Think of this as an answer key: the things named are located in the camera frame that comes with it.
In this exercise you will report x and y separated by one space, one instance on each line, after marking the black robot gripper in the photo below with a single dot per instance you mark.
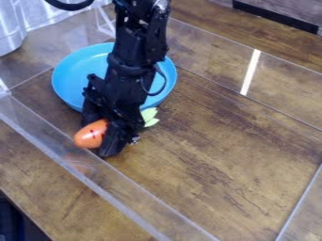
113 98

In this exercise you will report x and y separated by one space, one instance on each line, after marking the orange toy carrot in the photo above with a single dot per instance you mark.
90 136

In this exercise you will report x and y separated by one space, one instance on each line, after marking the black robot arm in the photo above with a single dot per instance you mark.
141 33

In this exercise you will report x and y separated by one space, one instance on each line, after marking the blue round tray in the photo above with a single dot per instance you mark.
90 60

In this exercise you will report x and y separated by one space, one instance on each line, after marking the white curtain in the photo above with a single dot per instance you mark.
25 15

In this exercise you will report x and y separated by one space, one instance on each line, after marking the clear acrylic barrier wall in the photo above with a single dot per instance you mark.
156 216

